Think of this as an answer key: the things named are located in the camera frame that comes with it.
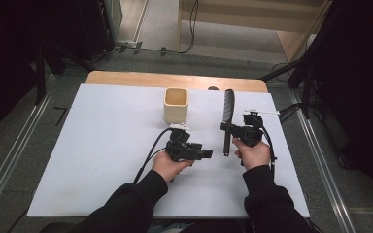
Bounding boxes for hanging black cable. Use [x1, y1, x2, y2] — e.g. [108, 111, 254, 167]
[178, 0, 200, 55]

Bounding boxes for hand-held gripper black cable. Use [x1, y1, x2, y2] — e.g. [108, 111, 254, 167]
[132, 127, 173, 185]
[254, 116, 278, 183]

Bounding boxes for beige square cup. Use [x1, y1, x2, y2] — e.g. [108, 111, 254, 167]
[163, 87, 189, 125]

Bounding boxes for white board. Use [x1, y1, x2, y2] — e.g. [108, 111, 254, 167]
[26, 83, 311, 219]

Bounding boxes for light wooden shelf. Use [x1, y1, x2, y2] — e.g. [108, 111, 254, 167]
[176, 0, 334, 63]

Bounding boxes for right hand-held gripper black cable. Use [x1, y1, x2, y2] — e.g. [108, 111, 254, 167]
[254, 116, 278, 183]

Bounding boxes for wooden table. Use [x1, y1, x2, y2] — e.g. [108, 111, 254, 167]
[85, 70, 269, 94]

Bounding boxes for metal floor rail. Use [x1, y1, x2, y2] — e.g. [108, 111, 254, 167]
[288, 88, 358, 233]
[0, 72, 59, 224]

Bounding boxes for person's right hand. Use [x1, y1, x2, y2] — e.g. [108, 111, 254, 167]
[231, 137, 272, 172]

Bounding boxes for black floor cables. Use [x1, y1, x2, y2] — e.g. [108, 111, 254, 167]
[270, 61, 305, 125]

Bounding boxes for black comb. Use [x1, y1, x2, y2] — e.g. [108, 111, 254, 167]
[222, 88, 236, 157]

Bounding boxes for black stand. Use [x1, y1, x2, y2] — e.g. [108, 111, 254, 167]
[33, 42, 66, 106]
[259, 48, 320, 120]

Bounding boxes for left hand-held gripper black cable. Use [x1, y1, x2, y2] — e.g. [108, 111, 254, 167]
[132, 127, 173, 185]

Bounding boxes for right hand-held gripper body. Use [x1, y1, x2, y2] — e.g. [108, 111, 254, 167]
[236, 109, 281, 149]

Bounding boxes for person's left hand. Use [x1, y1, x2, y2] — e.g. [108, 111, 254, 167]
[151, 150, 196, 184]

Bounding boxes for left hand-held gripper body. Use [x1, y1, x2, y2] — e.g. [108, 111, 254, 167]
[165, 122, 205, 163]

